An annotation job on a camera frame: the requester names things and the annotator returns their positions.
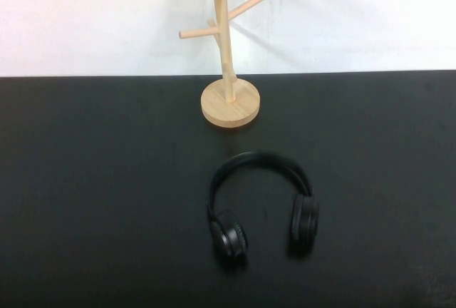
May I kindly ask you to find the black over-ear headphones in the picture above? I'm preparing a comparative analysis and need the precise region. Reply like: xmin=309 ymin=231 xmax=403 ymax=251
xmin=205 ymin=149 xmax=321 ymax=258

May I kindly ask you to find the light wooden headphone stand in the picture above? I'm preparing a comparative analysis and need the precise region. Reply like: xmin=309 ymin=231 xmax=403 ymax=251
xmin=178 ymin=0 xmax=267 ymax=129

